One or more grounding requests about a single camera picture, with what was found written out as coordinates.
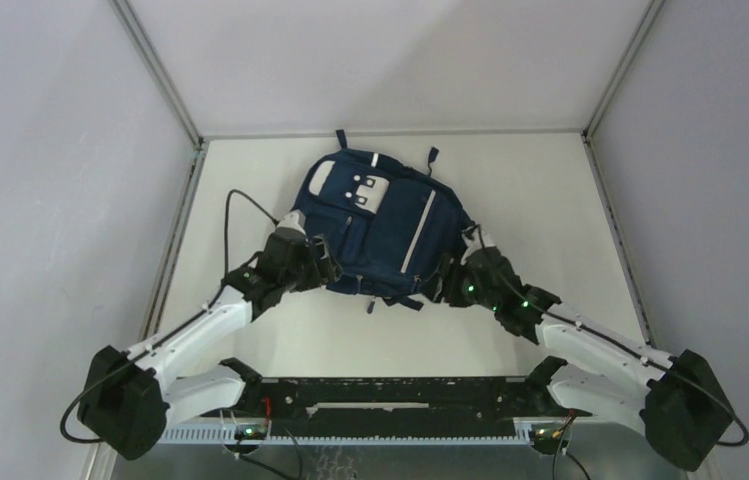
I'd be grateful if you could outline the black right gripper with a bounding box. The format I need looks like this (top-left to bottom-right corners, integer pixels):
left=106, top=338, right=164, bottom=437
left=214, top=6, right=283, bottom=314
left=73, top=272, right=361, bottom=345
left=416, top=254, right=500, bottom=314

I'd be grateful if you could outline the navy blue student backpack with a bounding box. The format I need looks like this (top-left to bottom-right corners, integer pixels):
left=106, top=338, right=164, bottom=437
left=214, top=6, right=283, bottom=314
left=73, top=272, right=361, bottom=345
left=293, top=129, right=474, bottom=311

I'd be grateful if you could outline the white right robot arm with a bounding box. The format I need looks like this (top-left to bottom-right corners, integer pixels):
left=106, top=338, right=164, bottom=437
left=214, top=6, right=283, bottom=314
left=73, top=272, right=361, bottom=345
left=432, top=225, right=749, bottom=471

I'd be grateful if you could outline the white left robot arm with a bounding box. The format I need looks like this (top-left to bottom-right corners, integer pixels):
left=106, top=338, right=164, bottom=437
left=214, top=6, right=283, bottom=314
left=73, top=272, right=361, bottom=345
left=66, top=210, right=340, bottom=460

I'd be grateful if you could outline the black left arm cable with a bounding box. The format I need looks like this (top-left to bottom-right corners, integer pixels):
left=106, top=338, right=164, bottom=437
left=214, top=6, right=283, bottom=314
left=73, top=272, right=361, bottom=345
left=59, top=189, right=281, bottom=445

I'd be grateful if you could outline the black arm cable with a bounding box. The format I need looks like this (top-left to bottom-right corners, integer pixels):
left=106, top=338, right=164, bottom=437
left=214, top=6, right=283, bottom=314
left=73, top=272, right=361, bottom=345
left=463, top=223, right=749, bottom=448
left=59, top=189, right=281, bottom=445

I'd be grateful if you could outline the black mounting rail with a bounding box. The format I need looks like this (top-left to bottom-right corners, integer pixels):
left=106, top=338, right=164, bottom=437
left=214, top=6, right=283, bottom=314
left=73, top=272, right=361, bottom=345
left=222, top=376, right=569, bottom=440

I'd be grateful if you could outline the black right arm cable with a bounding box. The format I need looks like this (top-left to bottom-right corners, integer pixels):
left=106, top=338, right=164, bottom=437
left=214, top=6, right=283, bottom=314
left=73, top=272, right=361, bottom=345
left=463, top=223, right=749, bottom=448

